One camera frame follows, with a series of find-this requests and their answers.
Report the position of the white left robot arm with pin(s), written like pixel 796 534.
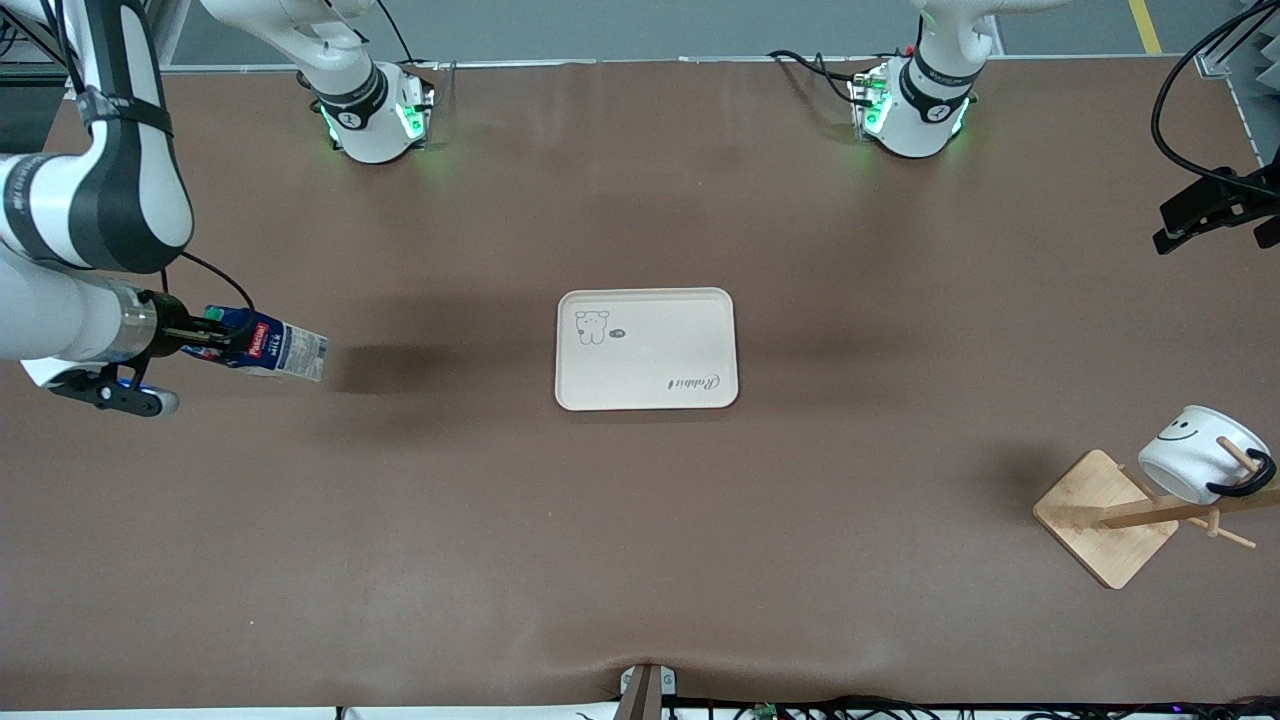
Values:
pixel 925 120

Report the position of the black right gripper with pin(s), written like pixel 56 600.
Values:
pixel 171 325

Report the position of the blue white milk carton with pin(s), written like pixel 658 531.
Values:
pixel 290 350

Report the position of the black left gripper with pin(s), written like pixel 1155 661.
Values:
pixel 1232 199

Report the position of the white smiley mug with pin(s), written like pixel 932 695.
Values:
pixel 1190 455

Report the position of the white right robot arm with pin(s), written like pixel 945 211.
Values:
pixel 60 320

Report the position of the wooden cup rack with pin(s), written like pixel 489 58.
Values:
pixel 1100 520

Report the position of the cream plastic tray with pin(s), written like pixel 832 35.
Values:
pixel 670 350

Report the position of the aluminium table edge rail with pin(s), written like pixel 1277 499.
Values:
pixel 1240 100

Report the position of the grey aluminium frame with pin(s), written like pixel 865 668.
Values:
pixel 170 30

